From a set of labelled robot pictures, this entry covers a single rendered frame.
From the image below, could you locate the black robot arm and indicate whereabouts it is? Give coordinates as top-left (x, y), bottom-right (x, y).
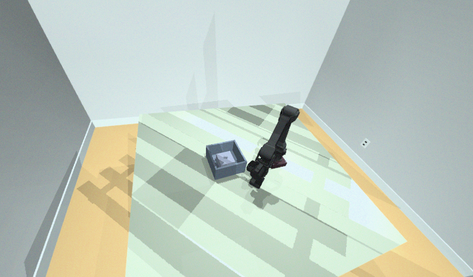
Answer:
top-left (246, 105), bottom-right (300, 181)

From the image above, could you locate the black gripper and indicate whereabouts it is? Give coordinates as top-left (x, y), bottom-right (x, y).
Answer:
top-left (249, 169), bottom-right (269, 189)

